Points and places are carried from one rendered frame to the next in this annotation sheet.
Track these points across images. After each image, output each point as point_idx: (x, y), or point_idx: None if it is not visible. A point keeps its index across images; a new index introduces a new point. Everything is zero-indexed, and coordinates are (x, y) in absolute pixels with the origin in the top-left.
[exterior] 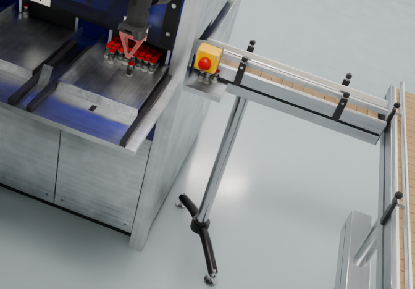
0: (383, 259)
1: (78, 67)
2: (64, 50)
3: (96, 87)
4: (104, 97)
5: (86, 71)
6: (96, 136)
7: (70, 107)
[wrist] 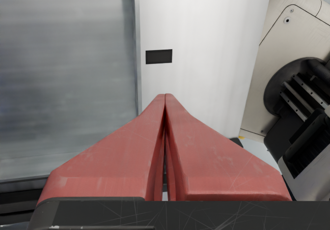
0: None
1: (27, 159)
2: (7, 208)
3: (72, 91)
4: (140, 52)
5: (23, 139)
6: None
7: (184, 97)
